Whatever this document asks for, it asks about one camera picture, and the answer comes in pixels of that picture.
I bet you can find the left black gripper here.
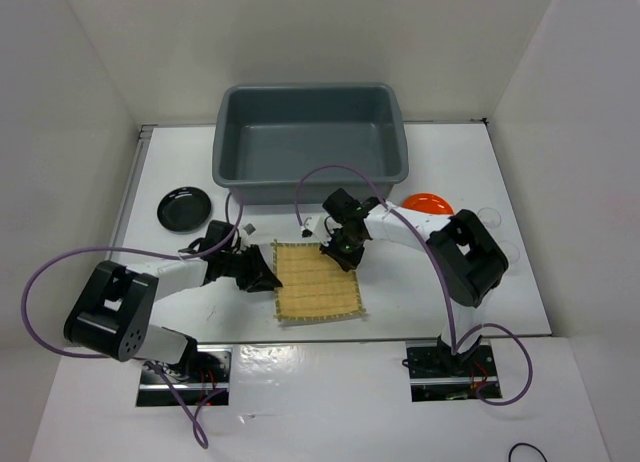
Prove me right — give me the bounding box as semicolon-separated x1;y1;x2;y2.
220;244;283;292

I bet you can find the woven bamboo placemat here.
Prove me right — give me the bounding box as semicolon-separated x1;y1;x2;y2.
272;241;366;324

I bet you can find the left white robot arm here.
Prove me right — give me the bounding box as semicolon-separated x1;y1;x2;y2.
63;220;283;382

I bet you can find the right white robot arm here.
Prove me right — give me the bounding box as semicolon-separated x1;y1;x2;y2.
304;189;509;375

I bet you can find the grey plastic bin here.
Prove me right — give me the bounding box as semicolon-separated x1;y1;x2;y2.
212;82;409;205

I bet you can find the orange round plate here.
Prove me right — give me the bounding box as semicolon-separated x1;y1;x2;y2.
401;192;454;215

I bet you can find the black round plate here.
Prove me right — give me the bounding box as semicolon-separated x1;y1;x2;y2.
156;186;212;233

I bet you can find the clear glass cup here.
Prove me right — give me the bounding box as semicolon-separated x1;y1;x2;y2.
500;241;520;264
477;207;502;229

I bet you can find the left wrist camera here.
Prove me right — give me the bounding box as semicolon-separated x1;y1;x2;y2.
236;223;256;247

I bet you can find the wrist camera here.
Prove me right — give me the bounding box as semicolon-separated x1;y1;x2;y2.
236;223;256;247
301;215;331;245

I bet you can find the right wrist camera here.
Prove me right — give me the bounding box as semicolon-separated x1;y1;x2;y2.
301;215;331;245

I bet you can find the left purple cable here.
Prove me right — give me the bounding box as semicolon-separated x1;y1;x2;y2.
20;191;245;451

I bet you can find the purple cable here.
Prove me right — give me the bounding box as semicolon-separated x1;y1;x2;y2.
20;191;245;451
294;164;534;407

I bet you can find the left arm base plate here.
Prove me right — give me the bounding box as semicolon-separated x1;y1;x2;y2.
136;344;233;408

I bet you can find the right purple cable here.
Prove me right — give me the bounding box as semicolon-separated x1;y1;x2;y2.
294;164;534;407

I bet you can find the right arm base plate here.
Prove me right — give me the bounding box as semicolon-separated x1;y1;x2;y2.
402;341;502;402

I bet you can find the black cable loop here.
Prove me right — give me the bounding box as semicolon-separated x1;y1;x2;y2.
509;442;547;462

